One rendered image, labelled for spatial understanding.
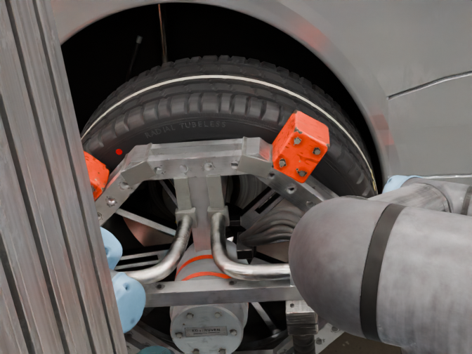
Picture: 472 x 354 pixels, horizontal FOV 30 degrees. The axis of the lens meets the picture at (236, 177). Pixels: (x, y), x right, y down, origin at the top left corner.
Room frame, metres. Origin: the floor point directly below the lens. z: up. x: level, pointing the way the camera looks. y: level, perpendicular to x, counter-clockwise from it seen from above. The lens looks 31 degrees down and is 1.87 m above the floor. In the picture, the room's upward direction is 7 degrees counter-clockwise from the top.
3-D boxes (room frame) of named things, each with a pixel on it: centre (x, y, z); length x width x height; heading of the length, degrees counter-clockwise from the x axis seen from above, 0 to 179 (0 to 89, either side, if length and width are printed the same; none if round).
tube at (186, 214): (1.24, 0.18, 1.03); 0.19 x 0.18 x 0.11; 174
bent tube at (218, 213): (1.22, -0.02, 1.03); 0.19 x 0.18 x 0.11; 174
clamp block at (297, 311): (1.13, -0.08, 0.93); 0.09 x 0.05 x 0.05; 174
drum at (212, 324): (1.28, 0.07, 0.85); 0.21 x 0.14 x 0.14; 174
